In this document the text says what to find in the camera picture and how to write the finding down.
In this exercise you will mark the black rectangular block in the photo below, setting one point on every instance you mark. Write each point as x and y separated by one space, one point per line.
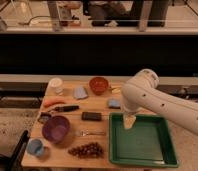
91 116

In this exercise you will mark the blue sponge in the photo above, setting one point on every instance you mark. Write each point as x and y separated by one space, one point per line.
114 103

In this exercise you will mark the light blue cloth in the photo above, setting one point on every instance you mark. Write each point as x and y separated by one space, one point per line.
80 93

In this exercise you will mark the yellow banana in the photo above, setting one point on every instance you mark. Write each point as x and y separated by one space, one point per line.
115 89

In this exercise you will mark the red bowl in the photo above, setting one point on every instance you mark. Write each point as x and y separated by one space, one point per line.
98 85

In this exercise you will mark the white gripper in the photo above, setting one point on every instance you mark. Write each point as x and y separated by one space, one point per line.
128 121

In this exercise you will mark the orange carrot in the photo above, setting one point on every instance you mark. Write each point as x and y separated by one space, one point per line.
51 102

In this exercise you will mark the blue mug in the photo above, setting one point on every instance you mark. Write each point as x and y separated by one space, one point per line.
35 147

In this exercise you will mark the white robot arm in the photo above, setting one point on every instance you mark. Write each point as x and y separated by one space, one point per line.
140 91

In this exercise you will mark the silver fork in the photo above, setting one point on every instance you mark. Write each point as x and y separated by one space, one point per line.
86 133

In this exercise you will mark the wooden board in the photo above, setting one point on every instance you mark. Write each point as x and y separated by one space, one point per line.
56 155

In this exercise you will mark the green plastic tray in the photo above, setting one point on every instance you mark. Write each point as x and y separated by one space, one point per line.
148 143

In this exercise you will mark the purple bowl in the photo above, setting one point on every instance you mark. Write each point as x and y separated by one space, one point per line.
55 129

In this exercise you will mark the white cup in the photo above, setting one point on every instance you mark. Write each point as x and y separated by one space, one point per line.
56 84

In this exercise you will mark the bunch of dark grapes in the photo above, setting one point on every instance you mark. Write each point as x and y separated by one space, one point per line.
90 150

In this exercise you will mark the black handled knife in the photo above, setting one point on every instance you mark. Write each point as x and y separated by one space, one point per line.
65 108

